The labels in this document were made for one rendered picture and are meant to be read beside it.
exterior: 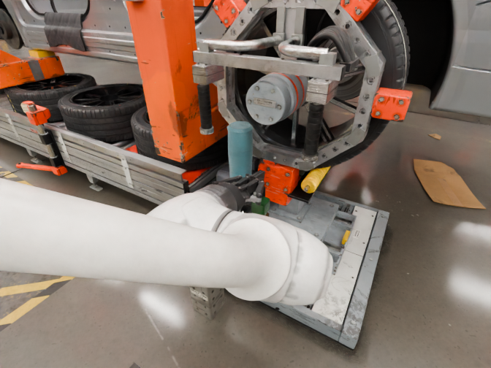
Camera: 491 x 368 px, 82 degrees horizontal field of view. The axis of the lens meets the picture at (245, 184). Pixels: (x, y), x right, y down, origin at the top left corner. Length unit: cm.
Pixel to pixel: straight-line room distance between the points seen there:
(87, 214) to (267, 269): 20
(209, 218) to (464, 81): 109
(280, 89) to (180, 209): 50
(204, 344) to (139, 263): 103
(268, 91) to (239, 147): 24
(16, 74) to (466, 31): 281
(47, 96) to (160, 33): 172
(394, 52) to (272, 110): 37
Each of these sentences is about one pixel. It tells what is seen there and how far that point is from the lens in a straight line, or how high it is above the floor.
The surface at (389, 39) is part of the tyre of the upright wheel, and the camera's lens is 96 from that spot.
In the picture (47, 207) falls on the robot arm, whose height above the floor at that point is 99.
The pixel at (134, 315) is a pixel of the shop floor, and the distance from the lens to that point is 138.
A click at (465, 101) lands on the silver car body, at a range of 133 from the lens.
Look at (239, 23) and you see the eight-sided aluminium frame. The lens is 102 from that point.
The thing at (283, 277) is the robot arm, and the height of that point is 83.
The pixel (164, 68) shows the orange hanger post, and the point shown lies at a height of 90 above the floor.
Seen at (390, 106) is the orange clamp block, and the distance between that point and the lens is 90.
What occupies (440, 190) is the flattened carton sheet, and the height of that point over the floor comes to 1.
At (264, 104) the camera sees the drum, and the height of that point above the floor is 85.
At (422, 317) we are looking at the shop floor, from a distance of 149.
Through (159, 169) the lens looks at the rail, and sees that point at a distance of 149.
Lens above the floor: 111
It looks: 34 degrees down
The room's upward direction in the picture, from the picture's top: straight up
